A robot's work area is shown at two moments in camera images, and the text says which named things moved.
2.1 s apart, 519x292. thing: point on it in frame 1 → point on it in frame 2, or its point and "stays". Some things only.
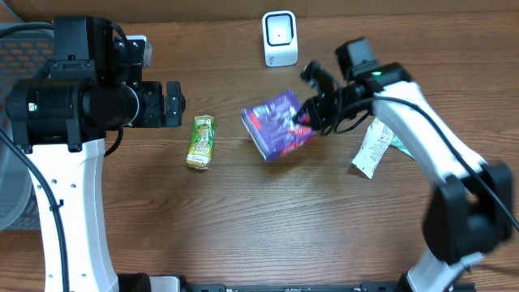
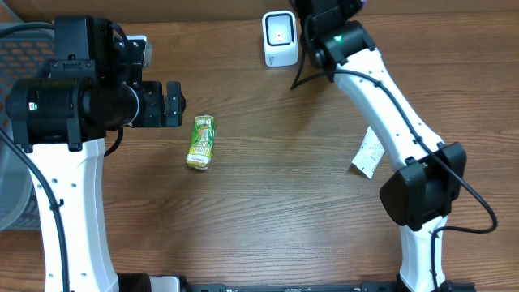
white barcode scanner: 280,38 stays
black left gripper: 152,104 stays
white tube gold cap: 375,143 stays
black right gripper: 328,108 → 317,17
